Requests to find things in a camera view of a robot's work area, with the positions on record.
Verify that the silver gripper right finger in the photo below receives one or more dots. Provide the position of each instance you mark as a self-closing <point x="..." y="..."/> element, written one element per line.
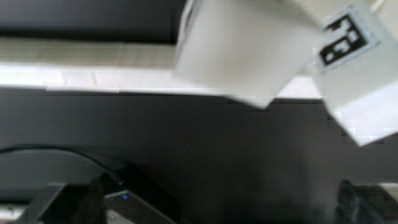
<point x="366" y="203"/>

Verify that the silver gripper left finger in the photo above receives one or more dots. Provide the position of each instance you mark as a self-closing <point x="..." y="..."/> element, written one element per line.
<point x="67" y="204"/>

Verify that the white stool leg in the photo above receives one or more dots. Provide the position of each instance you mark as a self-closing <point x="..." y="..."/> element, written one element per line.
<point x="245" y="44"/>
<point x="357" y="70"/>

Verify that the white front fence bar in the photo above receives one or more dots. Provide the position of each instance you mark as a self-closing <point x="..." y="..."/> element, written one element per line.
<point x="106" y="67"/>

